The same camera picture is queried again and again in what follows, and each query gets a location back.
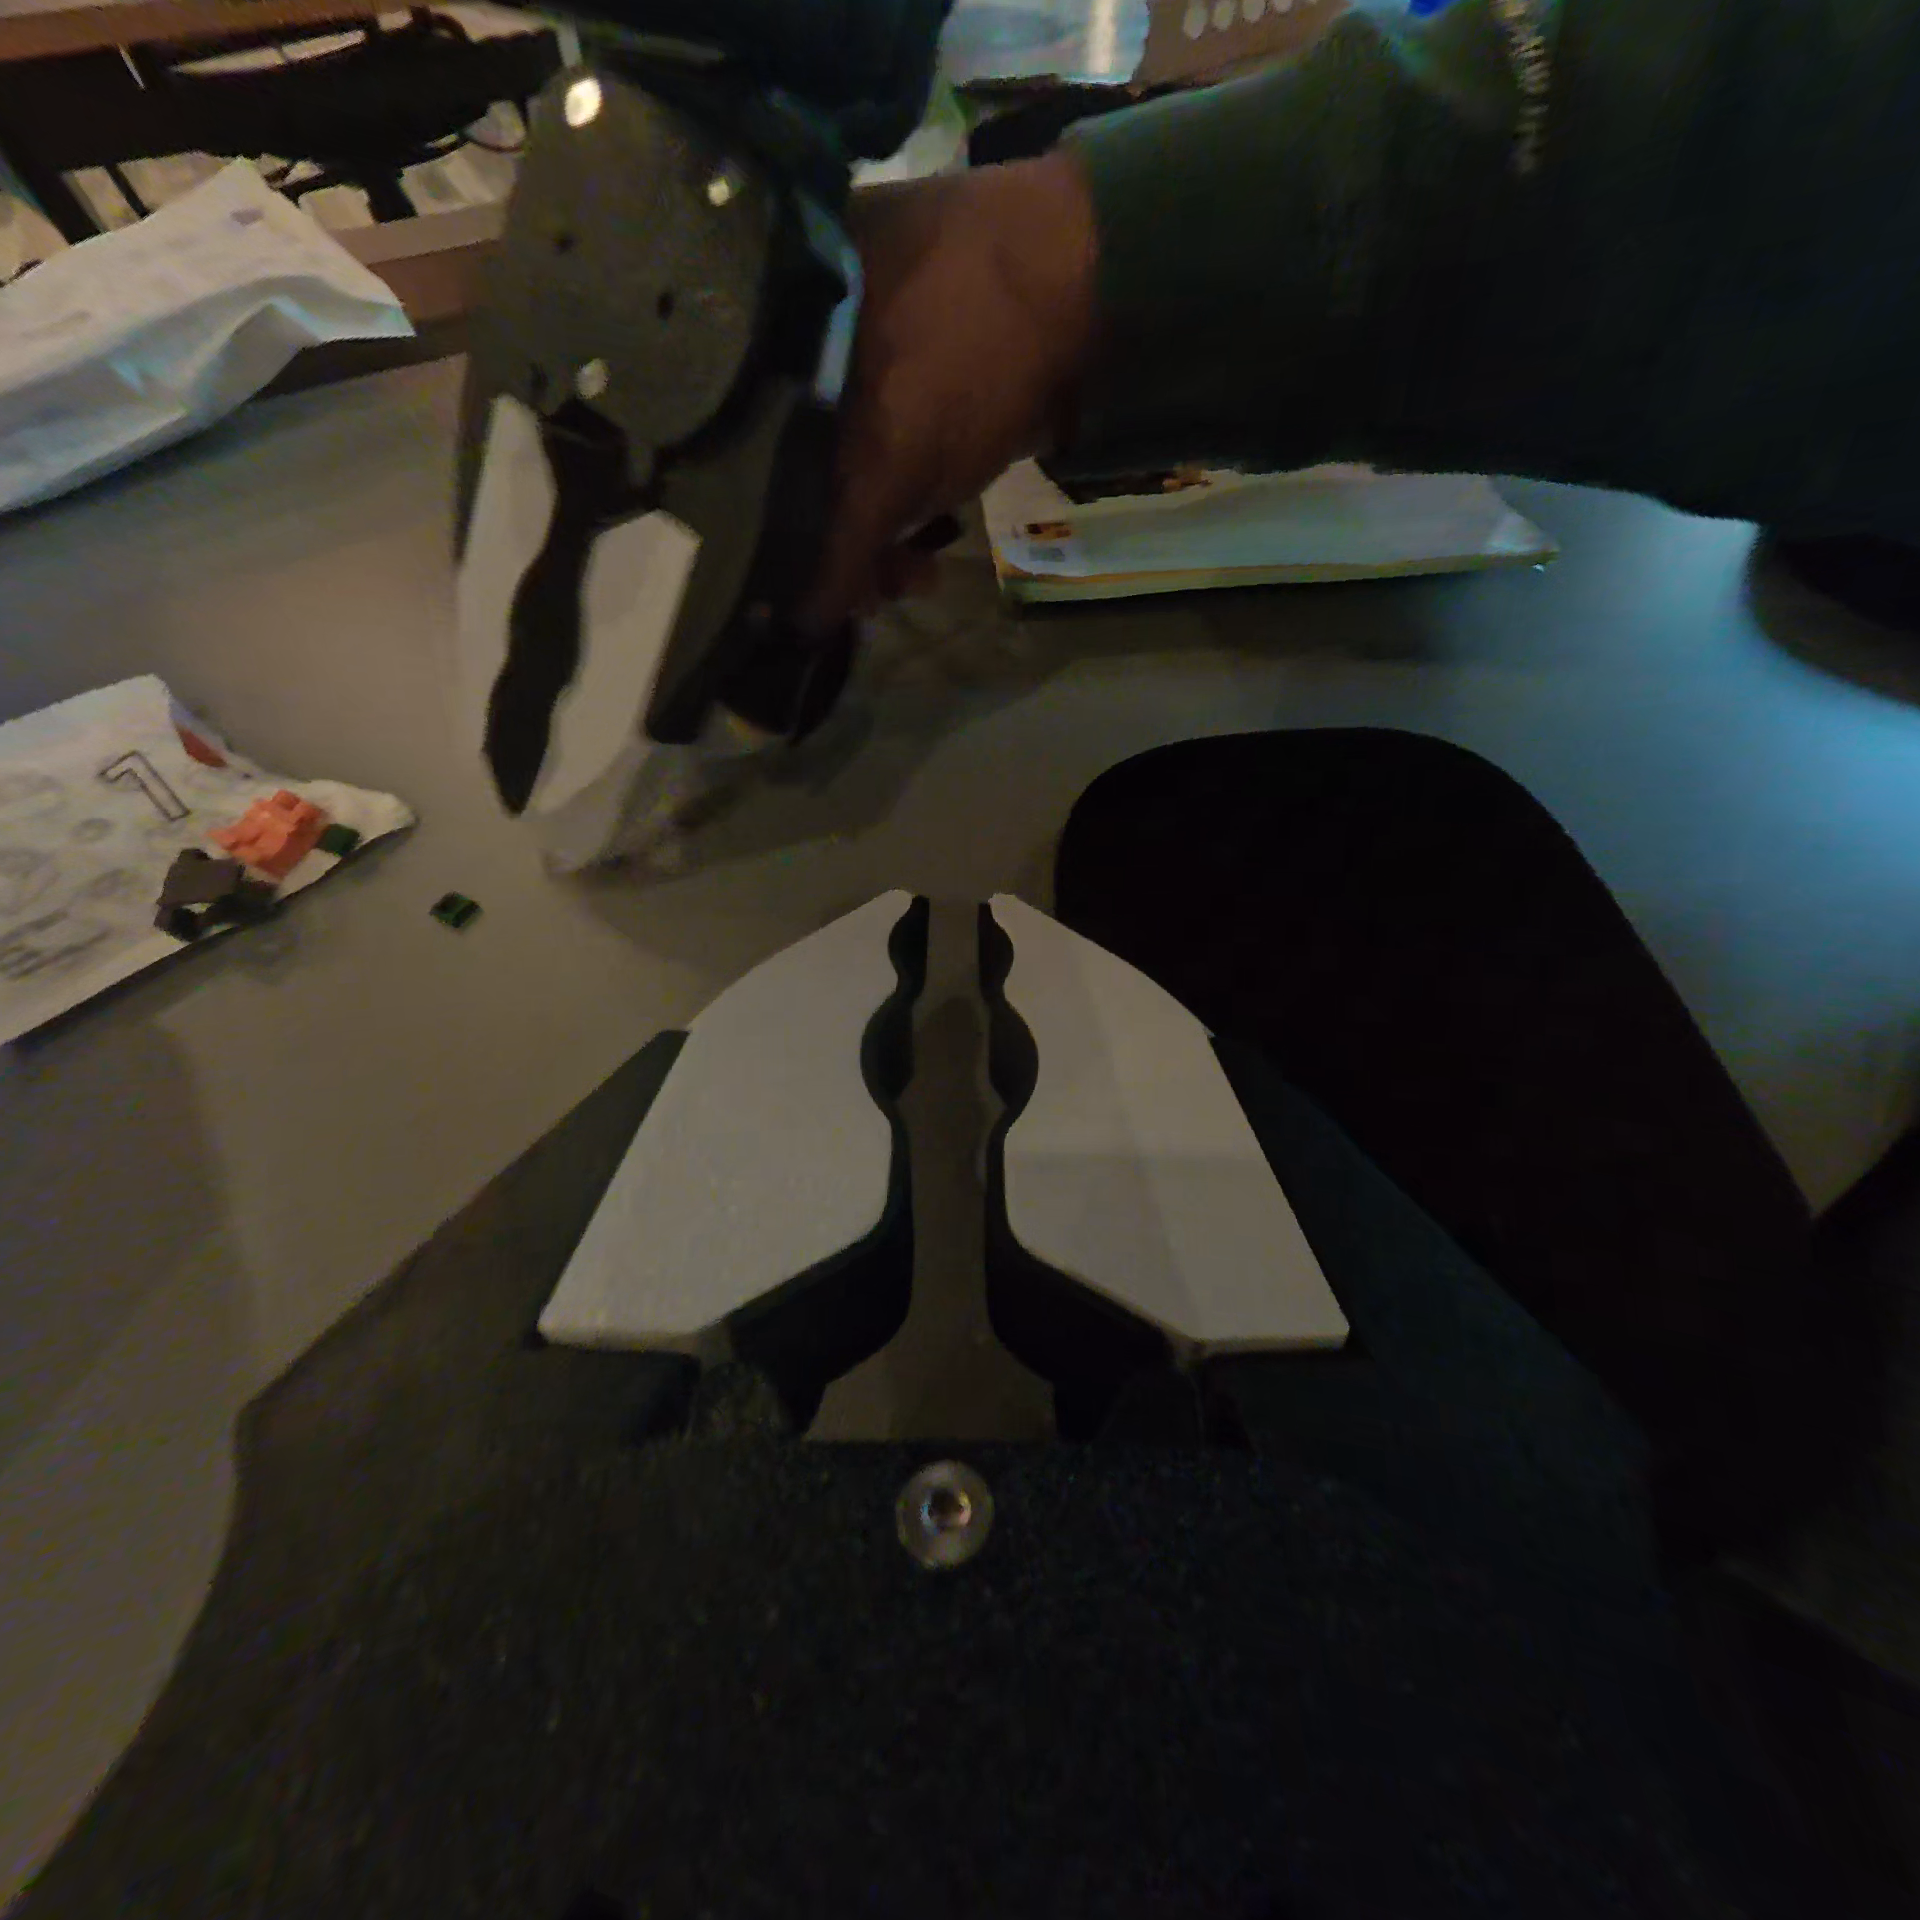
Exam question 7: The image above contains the orange toy brick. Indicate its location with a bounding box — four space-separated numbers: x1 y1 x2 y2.
219 793 326 879

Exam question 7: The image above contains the white paper bag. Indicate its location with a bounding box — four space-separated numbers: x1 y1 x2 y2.
0 161 415 518

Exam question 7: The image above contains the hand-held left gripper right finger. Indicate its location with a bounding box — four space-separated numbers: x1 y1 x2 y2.
983 893 1352 1359

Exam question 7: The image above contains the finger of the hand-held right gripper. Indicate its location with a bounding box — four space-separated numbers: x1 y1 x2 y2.
539 510 787 883
449 384 647 822

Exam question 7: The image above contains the white instruction booklet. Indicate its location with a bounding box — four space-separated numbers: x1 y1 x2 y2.
983 457 1562 612

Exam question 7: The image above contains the person's right hand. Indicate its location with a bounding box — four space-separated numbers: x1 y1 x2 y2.
810 157 1106 627

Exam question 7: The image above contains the person's right forearm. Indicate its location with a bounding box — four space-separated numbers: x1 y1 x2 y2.
1055 0 1920 639

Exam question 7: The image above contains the white plastic parts bag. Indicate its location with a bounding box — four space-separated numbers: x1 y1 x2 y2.
0 676 415 1046

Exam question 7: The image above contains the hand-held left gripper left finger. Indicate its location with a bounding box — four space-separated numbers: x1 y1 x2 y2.
539 893 920 1352

